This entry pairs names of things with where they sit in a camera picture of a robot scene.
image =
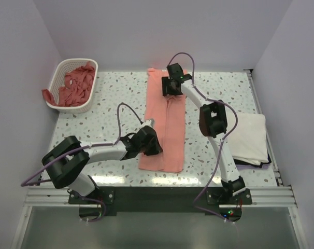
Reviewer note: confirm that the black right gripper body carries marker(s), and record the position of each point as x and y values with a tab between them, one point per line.
176	92

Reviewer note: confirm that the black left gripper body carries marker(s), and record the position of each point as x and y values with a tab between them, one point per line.
152	149

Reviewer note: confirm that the salmon pink t shirt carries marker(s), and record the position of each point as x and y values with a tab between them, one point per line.
168	113

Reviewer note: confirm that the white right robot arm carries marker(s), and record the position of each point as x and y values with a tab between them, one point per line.
217	120

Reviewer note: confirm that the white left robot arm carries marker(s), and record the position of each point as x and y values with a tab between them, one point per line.
64	163

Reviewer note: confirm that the dark red t shirt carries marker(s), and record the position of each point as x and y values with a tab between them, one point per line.
74	86

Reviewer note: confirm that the white folded t shirt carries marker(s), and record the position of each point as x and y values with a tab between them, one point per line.
248	141

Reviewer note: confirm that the white perforated plastic basket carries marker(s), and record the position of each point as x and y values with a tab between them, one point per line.
56	83

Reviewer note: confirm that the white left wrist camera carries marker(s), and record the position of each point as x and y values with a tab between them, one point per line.
149	123

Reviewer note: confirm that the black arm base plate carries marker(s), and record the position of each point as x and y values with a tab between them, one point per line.
109	201

